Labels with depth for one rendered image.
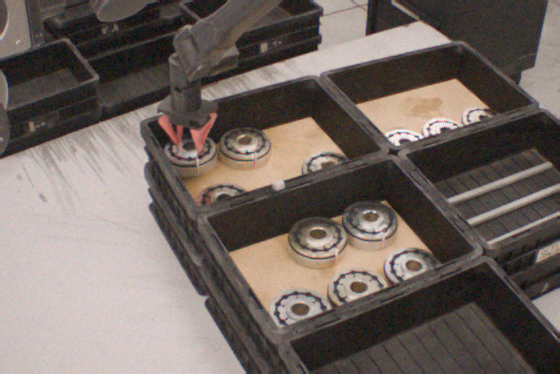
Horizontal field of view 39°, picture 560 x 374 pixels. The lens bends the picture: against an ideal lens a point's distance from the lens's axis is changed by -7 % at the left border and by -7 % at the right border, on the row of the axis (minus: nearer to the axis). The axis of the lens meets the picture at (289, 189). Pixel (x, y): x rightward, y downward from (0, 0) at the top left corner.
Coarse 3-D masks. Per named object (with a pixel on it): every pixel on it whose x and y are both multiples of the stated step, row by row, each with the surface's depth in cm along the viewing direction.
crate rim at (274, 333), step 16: (368, 160) 153; (384, 160) 154; (400, 160) 154; (320, 176) 149; (336, 176) 150; (416, 176) 150; (272, 192) 146; (288, 192) 146; (224, 208) 142; (208, 224) 139; (208, 240) 137; (464, 240) 138; (224, 256) 133; (464, 256) 135; (240, 272) 131; (432, 272) 132; (240, 288) 129; (384, 288) 129; (400, 288) 129; (256, 304) 126; (352, 304) 126; (256, 320) 126; (272, 320) 123; (304, 320) 124; (320, 320) 124; (272, 336) 122
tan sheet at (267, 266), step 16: (400, 224) 155; (272, 240) 151; (400, 240) 152; (416, 240) 152; (240, 256) 148; (256, 256) 148; (272, 256) 148; (288, 256) 148; (352, 256) 149; (368, 256) 149; (384, 256) 149; (256, 272) 145; (272, 272) 145; (288, 272) 145; (304, 272) 145; (320, 272) 145; (336, 272) 145; (256, 288) 142; (272, 288) 142; (288, 288) 142; (304, 288) 142; (320, 288) 142
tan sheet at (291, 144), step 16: (272, 128) 177; (288, 128) 177; (304, 128) 177; (320, 128) 177; (272, 144) 173; (288, 144) 173; (304, 144) 173; (320, 144) 173; (272, 160) 169; (288, 160) 169; (304, 160) 169; (192, 176) 164; (208, 176) 164; (224, 176) 164; (240, 176) 164; (256, 176) 165; (272, 176) 165; (288, 176) 165; (192, 192) 160
